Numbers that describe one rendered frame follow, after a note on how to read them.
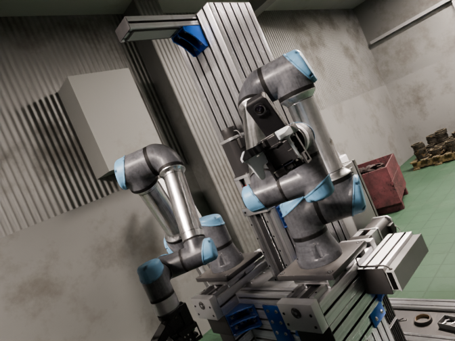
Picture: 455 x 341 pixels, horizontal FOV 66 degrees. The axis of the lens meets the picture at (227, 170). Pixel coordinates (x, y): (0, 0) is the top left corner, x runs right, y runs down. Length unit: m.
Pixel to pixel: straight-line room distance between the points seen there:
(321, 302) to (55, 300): 2.41
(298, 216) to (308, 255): 0.13
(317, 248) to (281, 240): 0.25
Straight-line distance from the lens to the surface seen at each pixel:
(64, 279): 3.18
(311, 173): 0.84
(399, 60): 8.23
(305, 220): 1.13
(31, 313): 3.15
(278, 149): 0.66
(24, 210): 3.18
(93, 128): 3.14
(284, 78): 1.08
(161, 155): 1.26
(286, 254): 1.39
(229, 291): 1.50
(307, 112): 1.09
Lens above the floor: 1.45
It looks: 1 degrees down
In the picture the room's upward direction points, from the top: 24 degrees counter-clockwise
